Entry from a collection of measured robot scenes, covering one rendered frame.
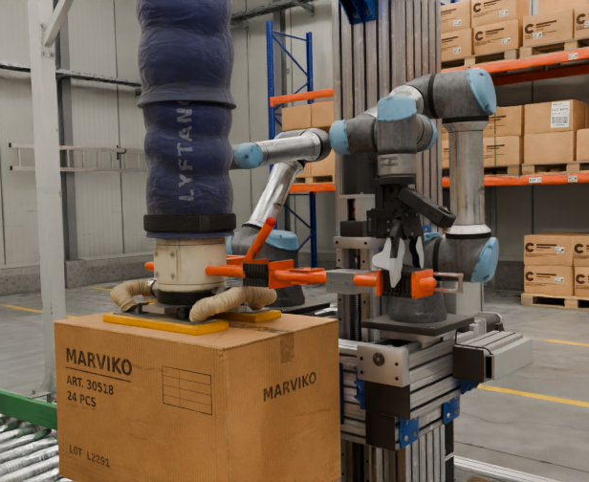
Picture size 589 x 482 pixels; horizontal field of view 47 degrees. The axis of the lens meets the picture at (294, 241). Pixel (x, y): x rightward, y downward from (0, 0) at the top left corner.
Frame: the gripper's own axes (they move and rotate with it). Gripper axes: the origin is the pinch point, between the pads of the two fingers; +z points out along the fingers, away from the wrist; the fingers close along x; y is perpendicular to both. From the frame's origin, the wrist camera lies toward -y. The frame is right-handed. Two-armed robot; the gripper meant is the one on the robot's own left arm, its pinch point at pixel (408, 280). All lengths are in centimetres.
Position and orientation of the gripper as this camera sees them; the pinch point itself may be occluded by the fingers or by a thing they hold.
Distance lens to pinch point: 133.3
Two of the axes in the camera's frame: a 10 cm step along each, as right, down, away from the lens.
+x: -6.1, 0.5, -7.9
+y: -7.9, 0.0, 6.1
